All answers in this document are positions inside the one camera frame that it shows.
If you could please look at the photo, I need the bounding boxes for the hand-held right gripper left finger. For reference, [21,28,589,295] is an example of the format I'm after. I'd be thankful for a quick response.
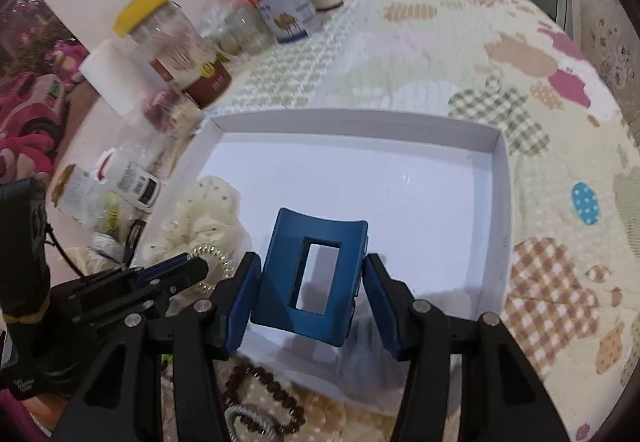
[50,252,263,442]

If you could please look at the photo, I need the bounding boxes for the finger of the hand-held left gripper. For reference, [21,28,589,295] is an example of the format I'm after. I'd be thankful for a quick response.
[50,256,192,305]
[70,259,210,327]

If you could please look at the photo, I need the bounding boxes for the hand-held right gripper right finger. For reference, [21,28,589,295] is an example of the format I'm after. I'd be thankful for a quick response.
[363,254,571,442]

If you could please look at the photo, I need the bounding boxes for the blue hair claw clip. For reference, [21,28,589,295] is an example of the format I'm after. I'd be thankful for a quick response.
[250,208,370,349]

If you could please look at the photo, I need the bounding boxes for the white cardboard box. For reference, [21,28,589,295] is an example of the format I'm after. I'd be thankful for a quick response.
[150,108,514,418]

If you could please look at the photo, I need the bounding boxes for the cream dotted scrunchie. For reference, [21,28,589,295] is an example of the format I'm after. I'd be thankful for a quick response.
[145,176,251,317]

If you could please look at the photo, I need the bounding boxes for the clear bag of yellowish contents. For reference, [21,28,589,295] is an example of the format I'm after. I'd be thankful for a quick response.
[90,202,132,243]

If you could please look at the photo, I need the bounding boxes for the white bottle with red lid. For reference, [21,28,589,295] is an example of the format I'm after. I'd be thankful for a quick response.
[95,147,163,211]

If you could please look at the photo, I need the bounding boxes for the clear jar with brown lid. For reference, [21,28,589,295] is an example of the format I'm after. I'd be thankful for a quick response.
[50,164,108,225]

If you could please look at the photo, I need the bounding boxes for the pink plastic box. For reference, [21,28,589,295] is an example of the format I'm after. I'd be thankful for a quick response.
[0,392,56,442]

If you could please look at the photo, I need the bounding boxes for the pink cartoon bear picture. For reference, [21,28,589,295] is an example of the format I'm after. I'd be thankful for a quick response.
[0,0,88,185]

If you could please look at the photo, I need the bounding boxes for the clear plastic bag of red items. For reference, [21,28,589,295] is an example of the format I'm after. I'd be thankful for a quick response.
[127,86,206,137]

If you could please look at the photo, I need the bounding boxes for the white paper towel roll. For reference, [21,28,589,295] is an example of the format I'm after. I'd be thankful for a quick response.
[80,39,146,117]

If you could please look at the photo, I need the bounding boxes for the yellow-lidded jar with brown label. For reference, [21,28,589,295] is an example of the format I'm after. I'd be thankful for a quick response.
[113,0,233,107]

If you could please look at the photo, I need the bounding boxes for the patchwork printed tablecloth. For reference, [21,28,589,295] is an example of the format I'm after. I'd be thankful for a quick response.
[195,0,640,442]

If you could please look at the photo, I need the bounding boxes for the small clear glass jar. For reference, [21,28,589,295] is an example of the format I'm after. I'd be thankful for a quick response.
[220,0,273,57]

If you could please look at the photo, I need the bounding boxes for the cream floral chair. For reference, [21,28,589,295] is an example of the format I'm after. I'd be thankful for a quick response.
[570,0,640,97]

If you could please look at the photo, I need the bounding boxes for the black cable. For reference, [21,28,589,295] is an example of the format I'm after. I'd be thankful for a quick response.
[46,222,88,275]

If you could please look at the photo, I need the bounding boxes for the dark brown bead bracelet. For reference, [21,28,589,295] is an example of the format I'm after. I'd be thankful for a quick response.
[220,362,306,438]

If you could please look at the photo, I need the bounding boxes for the silver glitter hair tie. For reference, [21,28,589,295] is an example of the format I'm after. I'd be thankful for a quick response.
[224,403,286,442]

